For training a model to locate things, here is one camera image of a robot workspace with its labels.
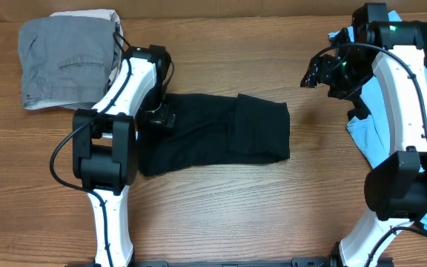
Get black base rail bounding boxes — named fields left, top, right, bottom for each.
left=64, top=257, right=394, bottom=267

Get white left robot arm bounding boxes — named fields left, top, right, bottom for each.
left=72, top=44, right=176, bottom=266

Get light blue t-shirt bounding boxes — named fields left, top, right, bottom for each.
left=346, top=22, right=427, bottom=231

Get black t-shirt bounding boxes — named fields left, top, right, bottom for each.
left=137, top=94, right=290, bottom=177

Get folded grey trousers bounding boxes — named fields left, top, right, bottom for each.
left=18, top=16, right=121, bottom=110

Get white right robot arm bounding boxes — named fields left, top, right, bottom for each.
left=300, top=17, right=427, bottom=266

